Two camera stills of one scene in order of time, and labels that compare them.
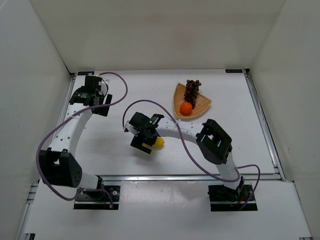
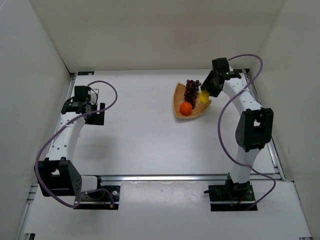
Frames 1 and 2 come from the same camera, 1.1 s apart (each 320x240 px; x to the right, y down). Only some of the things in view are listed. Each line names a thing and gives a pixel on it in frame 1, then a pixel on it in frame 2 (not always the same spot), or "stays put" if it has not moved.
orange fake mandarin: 186,108 stays put
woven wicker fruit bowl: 202,102 stays put
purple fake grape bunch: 191,92 stays put
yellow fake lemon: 159,142 -> 204,96
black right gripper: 144,140 -> 211,87
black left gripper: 103,106 -> 96,115
